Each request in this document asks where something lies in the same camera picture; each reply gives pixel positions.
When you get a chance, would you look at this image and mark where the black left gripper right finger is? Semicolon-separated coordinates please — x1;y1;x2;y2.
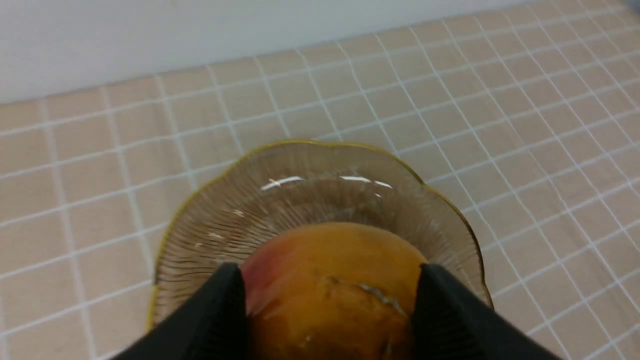
411;264;557;360

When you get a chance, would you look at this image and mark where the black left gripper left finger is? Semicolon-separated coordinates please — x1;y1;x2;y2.
114;263;249;360

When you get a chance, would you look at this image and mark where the orange red mango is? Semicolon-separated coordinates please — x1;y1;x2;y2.
240;222;427;360

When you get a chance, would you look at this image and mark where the amber glass fruit bowl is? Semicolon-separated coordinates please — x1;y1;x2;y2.
146;140;494;330

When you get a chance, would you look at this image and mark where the beige checkered tablecloth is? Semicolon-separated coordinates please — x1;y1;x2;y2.
0;0;640;360

